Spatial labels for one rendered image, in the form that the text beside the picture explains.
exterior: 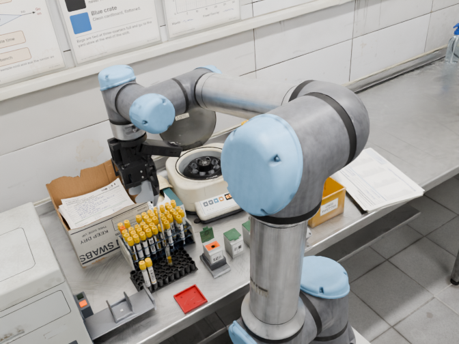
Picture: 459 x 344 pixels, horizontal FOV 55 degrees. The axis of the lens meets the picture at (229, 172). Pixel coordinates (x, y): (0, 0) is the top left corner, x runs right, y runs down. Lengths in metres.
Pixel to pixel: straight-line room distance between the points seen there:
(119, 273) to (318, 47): 1.23
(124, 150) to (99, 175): 0.57
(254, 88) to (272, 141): 0.26
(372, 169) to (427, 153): 0.25
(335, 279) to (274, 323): 0.17
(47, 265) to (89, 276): 0.39
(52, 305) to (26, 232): 0.18
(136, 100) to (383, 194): 0.93
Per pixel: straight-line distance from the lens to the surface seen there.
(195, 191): 1.40
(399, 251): 2.62
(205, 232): 1.24
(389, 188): 1.56
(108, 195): 1.54
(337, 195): 1.39
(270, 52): 1.81
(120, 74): 0.93
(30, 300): 1.02
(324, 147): 0.55
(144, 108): 0.84
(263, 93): 0.74
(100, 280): 1.35
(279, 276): 0.70
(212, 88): 0.85
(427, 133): 1.92
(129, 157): 1.03
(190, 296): 1.23
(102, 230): 1.34
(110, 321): 1.19
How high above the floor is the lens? 1.82
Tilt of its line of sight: 35 degrees down
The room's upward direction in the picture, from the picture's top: 6 degrees counter-clockwise
